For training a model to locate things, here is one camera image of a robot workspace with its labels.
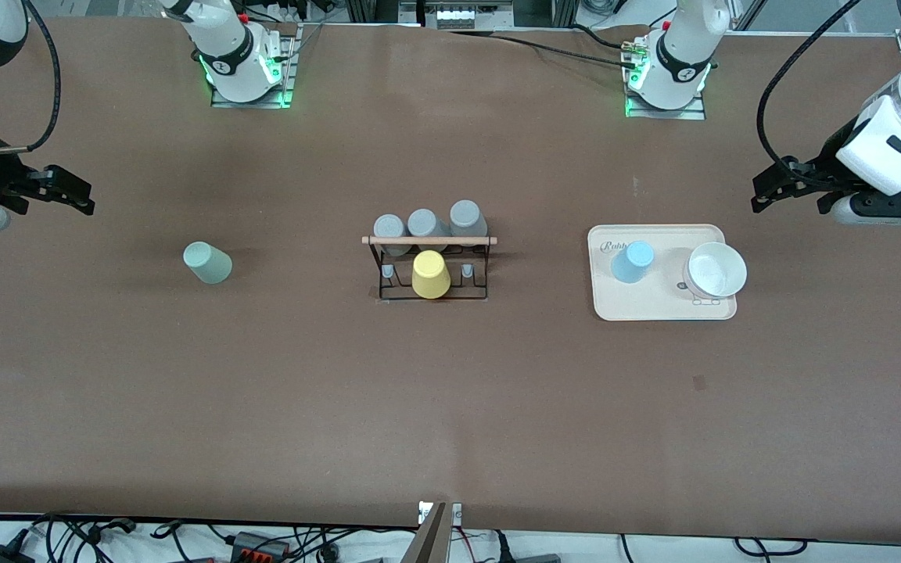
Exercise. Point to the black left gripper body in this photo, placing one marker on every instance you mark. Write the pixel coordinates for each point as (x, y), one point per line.
(820, 172)

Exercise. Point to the mint green cup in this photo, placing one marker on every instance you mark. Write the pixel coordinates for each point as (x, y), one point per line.
(208, 263)

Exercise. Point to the light blue cup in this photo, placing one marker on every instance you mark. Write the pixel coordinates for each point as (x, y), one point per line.
(632, 262)

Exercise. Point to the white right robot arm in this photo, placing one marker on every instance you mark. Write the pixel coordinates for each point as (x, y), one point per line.
(224, 47)

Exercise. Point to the white bowl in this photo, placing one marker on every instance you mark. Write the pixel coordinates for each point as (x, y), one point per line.
(718, 270)

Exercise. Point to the cream plastic tray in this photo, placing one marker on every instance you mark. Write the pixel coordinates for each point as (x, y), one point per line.
(638, 301)

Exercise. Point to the grey cup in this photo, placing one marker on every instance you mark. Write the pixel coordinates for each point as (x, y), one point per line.
(424, 222)
(467, 216)
(389, 227)

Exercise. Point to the yellow cup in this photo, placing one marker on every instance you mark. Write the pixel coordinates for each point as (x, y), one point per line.
(430, 275)

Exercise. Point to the white power strip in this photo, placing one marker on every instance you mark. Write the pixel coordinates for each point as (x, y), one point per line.
(455, 17)

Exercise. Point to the black power adapter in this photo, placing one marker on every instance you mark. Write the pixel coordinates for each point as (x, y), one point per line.
(1, 555)

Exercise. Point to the black orange power strip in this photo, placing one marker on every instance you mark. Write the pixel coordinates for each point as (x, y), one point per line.
(259, 546)

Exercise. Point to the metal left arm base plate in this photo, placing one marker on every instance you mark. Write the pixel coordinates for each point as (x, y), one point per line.
(665, 113)

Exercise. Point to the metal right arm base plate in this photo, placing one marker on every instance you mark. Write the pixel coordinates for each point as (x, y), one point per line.
(288, 74)

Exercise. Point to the white mount bracket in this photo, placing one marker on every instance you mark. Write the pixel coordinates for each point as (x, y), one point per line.
(457, 514)

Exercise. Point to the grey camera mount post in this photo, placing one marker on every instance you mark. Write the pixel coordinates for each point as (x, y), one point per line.
(428, 543)

